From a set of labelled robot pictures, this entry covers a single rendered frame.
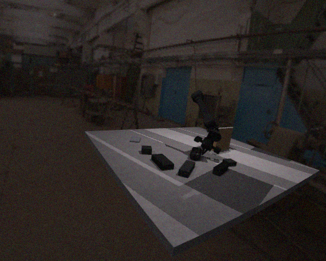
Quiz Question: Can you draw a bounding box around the dark grey controller unit with green rocker switches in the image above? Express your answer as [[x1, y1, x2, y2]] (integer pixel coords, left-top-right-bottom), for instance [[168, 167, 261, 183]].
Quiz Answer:
[[190, 147, 202, 161]]

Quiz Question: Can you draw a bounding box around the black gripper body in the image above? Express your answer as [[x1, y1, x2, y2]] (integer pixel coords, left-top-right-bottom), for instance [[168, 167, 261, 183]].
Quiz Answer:
[[194, 135, 221, 154]]

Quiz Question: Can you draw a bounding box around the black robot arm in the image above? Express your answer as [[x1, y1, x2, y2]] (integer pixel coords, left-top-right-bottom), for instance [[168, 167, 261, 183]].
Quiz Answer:
[[191, 90, 222, 149]]

